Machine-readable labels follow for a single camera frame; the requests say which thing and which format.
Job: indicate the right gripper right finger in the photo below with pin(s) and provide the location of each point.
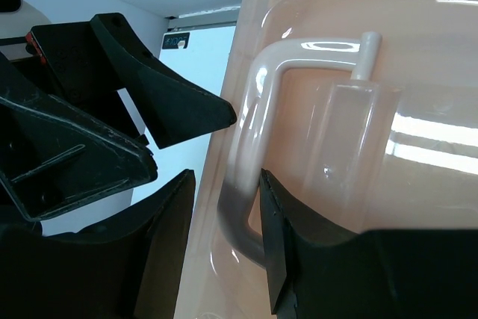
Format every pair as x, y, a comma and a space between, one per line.
318, 269

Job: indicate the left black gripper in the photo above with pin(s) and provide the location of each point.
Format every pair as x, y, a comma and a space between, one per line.
54, 156

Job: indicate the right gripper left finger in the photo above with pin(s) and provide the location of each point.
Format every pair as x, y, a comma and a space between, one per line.
126, 266

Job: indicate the blue label sticker left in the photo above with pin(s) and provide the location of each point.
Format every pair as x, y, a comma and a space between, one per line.
175, 40

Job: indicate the pink plastic toolbox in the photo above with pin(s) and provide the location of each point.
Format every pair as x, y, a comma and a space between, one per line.
364, 110

